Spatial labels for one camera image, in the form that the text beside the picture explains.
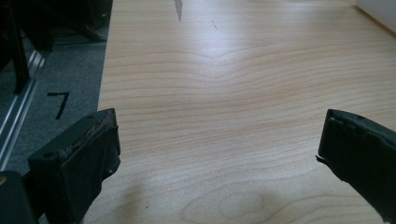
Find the aluminium floor rail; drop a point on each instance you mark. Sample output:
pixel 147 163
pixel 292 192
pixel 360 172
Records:
pixel 19 107

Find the white board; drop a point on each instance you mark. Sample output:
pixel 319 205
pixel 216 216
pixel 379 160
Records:
pixel 378 11

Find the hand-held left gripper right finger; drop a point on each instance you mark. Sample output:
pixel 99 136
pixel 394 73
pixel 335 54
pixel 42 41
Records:
pixel 361 155

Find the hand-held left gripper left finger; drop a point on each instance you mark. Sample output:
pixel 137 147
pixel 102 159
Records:
pixel 77 161

